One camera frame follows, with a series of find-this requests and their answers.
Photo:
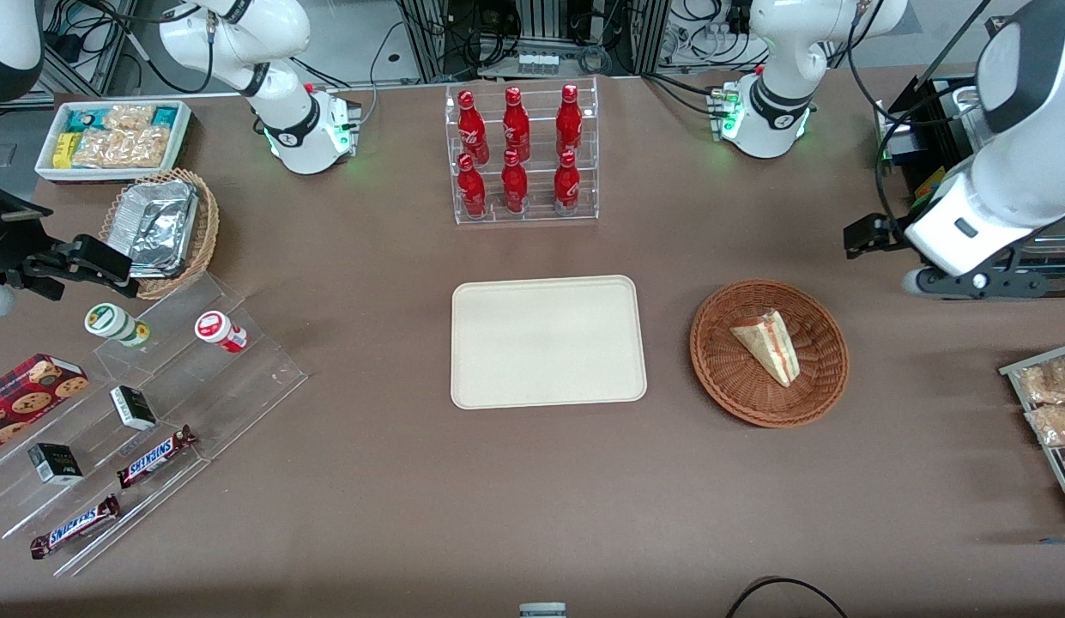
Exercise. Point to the clear acrylic stepped shelf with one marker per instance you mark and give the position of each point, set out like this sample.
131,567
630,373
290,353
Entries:
240,386

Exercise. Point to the white snack bin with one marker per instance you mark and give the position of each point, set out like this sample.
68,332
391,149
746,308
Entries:
47,167

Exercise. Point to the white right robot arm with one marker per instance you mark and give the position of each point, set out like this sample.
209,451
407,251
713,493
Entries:
266,51

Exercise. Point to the clear acrylic bottle rack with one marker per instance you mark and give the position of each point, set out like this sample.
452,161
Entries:
541,219

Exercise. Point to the beige rectangular tray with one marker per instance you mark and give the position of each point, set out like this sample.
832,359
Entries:
549,343

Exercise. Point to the small black box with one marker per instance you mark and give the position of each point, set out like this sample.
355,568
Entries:
56,463
133,408

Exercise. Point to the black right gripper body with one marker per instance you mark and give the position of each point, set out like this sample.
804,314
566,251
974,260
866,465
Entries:
4,245

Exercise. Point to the red cola bottle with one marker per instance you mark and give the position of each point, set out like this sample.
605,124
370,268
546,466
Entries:
569,116
514,184
472,124
472,189
566,184
516,120

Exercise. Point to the round brown wicker basket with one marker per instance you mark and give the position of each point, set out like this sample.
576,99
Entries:
729,378

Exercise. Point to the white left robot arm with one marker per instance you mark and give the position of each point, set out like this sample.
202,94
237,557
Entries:
781,51

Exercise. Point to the red lid cup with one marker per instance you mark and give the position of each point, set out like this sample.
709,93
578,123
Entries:
216,329

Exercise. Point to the black hot food display case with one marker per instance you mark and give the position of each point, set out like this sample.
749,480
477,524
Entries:
944,129

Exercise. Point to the snickers bar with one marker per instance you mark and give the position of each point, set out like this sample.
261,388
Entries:
75,526
154,457

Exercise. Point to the grey small device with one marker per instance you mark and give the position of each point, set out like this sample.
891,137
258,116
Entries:
542,610

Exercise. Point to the red plaid cookie box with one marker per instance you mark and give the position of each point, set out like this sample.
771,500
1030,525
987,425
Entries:
26,395

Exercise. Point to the clear rice cracker bag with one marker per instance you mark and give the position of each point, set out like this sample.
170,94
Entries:
124,148

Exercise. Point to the triangular sandwich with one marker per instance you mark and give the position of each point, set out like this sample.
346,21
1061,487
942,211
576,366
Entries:
768,348

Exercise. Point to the aluminium frame rack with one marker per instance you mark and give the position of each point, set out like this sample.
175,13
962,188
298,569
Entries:
541,21

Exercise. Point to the clear fried snack bag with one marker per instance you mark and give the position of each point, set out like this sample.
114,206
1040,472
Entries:
1055,425
1051,382

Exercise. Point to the yellow snack packet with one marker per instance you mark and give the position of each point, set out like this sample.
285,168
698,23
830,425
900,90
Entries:
63,150

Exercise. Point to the teal snack packet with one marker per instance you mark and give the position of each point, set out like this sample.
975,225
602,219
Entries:
84,120

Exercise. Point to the grey power strip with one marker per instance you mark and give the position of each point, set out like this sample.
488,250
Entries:
538,63

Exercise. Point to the light brown wicker basket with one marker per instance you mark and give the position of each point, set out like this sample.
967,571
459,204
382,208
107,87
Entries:
208,232

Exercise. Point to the green lid cup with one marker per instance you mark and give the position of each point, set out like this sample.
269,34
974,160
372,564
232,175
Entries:
111,322

